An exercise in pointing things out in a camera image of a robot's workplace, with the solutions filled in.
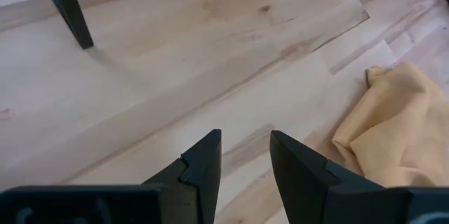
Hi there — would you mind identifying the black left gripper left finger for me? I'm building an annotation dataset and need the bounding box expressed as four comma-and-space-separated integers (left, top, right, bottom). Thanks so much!
141, 129, 223, 224

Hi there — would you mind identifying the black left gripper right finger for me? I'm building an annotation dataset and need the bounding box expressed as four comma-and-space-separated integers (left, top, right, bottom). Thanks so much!
269, 129, 387, 224

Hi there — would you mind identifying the yellow cloth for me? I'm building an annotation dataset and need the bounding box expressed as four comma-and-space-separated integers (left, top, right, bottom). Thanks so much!
330, 61, 449, 188

